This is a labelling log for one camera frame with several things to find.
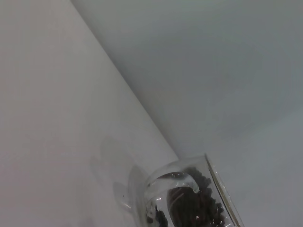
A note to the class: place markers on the roasted coffee beans pile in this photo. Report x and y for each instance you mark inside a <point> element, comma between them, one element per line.
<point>203,205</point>

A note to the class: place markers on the clear glass saucer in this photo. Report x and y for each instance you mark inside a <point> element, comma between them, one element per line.
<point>132,184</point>

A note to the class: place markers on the clear double-wall glass cup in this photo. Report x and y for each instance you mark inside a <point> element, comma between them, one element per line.
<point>220,186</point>

